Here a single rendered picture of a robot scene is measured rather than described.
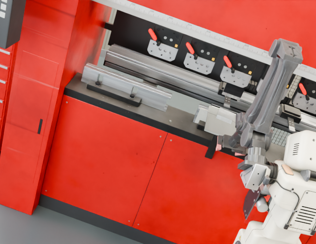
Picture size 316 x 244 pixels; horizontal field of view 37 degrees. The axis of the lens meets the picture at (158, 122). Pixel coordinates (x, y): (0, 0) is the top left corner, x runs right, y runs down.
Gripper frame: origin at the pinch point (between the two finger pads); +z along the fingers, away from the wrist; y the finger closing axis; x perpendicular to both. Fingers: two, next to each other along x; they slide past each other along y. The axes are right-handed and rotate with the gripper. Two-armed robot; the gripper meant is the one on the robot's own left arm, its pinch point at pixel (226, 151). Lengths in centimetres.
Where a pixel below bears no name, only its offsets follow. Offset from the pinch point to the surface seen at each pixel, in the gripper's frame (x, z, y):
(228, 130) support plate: -16.5, 8.0, -3.4
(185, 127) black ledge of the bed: -23.3, 25.5, 14.0
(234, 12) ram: -59, -30, 11
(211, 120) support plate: -21.8, 10.7, 4.8
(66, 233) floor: 24, 100, 60
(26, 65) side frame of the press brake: -31, 18, 102
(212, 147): -14.1, 24.0, -1.3
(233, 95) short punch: -39.9, 9.1, -5.8
